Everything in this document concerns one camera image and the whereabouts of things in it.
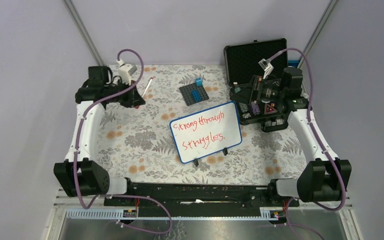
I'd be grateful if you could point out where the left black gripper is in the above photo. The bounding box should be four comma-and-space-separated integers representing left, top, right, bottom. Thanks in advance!
105, 78, 145, 108

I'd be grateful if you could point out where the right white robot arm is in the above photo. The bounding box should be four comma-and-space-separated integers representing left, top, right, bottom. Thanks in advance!
230, 67, 352, 206

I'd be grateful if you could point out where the blue corner bracket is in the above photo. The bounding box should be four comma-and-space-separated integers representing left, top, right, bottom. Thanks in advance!
287, 60, 300, 68

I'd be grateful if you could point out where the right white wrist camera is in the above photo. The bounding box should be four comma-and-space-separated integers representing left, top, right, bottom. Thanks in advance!
258, 58, 274, 80

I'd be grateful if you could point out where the black poker chip case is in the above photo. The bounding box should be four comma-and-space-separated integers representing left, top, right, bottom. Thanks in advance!
223, 38, 309, 133

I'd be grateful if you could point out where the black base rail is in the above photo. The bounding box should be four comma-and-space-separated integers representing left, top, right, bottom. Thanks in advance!
104, 181, 289, 218

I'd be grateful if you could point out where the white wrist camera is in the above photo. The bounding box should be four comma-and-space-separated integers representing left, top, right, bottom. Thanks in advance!
116, 59, 138, 86
258, 58, 274, 80

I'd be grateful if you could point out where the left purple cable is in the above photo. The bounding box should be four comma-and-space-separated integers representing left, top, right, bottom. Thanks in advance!
72, 48, 174, 235

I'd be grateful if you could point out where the red capped marker pen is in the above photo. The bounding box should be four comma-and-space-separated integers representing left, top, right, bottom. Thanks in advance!
141, 76, 155, 98

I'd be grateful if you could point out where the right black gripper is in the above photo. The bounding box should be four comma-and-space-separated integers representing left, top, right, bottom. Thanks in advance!
229, 75, 286, 106

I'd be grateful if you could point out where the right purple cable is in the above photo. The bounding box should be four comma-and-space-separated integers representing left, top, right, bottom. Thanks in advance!
266, 47, 348, 240

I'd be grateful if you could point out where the grey lego baseplate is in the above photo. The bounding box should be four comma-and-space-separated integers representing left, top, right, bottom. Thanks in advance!
179, 83, 210, 106

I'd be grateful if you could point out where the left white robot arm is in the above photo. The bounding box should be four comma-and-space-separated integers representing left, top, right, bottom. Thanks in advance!
53, 63, 146, 206

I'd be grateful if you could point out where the blue lego brick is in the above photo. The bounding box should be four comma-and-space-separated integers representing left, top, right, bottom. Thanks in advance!
195, 77, 203, 87

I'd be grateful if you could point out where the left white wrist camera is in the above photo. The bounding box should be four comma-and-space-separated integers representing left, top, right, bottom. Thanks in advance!
116, 59, 138, 86

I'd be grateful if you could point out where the blue framed whiteboard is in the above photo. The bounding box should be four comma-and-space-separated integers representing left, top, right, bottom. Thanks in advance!
169, 101, 243, 164

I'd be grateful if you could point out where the purple cable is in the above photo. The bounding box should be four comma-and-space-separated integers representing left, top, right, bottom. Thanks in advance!
72, 48, 174, 235
266, 47, 348, 240

